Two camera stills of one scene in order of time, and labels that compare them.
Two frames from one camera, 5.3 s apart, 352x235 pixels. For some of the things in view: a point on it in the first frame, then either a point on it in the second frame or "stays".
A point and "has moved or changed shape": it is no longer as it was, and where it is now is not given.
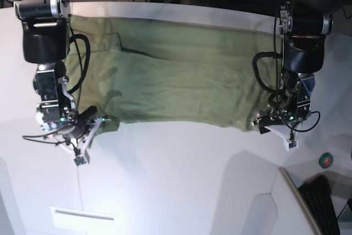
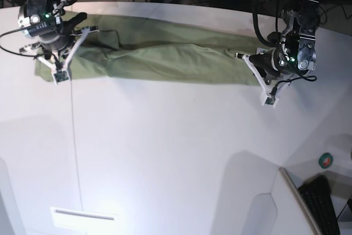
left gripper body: (61, 118) to (53, 33)
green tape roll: (325, 160) stays
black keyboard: (315, 192) stays
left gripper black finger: (87, 114) to (68, 26)
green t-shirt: (186, 72) has moved or changed shape
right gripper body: (285, 109) to (269, 63)
